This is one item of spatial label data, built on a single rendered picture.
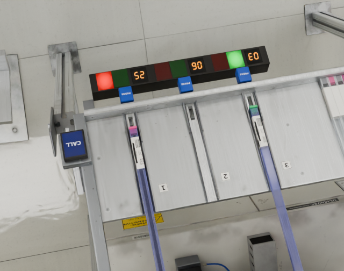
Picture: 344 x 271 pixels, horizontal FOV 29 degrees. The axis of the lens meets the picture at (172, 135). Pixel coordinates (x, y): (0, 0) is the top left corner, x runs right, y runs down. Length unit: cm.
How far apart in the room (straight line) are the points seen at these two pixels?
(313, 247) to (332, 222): 7
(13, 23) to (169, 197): 91
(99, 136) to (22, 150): 81
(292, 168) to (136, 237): 40
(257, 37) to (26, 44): 66
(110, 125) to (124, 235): 32
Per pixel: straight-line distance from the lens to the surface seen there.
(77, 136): 115
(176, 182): 116
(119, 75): 126
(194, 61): 128
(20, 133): 197
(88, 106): 127
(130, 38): 192
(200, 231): 143
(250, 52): 130
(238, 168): 118
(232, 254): 147
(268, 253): 144
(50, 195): 204
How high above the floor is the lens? 189
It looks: 70 degrees down
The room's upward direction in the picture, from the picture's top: 153 degrees clockwise
